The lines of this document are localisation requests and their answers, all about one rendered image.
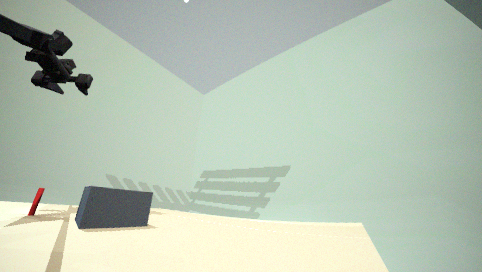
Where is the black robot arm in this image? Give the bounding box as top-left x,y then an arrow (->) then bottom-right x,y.
0,14 -> 76,75

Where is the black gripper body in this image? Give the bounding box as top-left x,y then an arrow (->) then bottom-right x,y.
31,61 -> 93,90

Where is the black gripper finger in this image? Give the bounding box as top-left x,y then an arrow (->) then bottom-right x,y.
44,82 -> 64,95
78,88 -> 88,95

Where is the red peg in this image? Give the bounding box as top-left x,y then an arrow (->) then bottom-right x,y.
28,188 -> 45,216

